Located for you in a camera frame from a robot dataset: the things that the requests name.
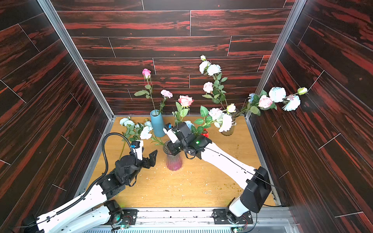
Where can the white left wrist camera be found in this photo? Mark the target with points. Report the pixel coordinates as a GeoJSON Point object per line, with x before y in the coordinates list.
{"type": "Point", "coordinates": [137, 149]}

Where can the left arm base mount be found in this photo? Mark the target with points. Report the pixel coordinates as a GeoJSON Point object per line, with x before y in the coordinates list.
{"type": "Point", "coordinates": [120, 216]}

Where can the teal ceramic vase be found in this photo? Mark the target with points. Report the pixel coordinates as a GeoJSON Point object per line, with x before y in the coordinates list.
{"type": "Point", "coordinates": [157, 123]}

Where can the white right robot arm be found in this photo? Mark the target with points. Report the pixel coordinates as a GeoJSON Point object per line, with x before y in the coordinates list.
{"type": "Point", "coordinates": [254, 182]}

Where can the red rose flower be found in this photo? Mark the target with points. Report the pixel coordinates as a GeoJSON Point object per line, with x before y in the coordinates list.
{"type": "Point", "coordinates": [205, 133]}

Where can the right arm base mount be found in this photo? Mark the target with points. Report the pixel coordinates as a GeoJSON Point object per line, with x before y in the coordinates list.
{"type": "Point", "coordinates": [223, 216]}

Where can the blue pink glass vase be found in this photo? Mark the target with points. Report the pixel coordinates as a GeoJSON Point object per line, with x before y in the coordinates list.
{"type": "Point", "coordinates": [173, 162]}

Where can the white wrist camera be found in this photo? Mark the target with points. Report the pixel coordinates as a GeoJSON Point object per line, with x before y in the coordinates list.
{"type": "Point", "coordinates": [137, 149]}
{"type": "Point", "coordinates": [168, 130]}

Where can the pink rose bud stem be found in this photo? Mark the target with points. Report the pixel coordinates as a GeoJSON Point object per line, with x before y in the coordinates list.
{"type": "Point", "coordinates": [148, 91]}

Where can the blue pink flower spray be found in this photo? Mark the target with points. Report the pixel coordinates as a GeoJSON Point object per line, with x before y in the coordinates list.
{"type": "Point", "coordinates": [266, 101]}

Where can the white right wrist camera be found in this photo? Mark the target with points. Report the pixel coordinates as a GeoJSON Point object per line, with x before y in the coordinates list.
{"type": "Point", "coordinates": [168, 130]}

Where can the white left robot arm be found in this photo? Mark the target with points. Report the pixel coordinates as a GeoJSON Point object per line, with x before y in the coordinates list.
{"type": "Point", "coordinates": [96, 206]}

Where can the pink carnation flower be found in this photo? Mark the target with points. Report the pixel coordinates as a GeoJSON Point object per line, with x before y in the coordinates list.
{"type": "Point", "coordinates": [166, 95]}

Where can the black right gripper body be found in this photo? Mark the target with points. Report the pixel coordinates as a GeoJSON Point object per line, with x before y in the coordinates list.
{"type": "Point", "coordinates": [180, 133]}

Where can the blue carnation flower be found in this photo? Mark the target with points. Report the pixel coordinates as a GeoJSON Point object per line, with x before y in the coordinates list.
{"type": "Point", "coordinates": [189, 124]}

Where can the small blue flower sprig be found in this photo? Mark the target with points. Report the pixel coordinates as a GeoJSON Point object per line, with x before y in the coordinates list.
{"type": "Point", "coordinates": [138, 131]}

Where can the pink rose leafy stem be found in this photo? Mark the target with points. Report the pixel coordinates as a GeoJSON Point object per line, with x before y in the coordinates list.
{"type": "Point", "coordinates": [182, 108]}

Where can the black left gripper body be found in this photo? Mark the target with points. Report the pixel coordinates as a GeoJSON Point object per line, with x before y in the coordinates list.
{"type": "Point", "coordinates": [137, 165]}

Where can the clear ribbed glass vase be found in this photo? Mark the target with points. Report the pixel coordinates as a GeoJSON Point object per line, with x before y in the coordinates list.
{"type": "Point", "coordinates": [227, 125]}

